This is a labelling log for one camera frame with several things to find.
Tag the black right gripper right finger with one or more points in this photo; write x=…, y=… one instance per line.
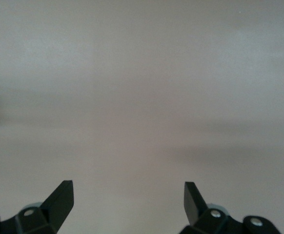
x=195, y=209

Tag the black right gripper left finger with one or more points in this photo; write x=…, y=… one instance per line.
x=56, y=209

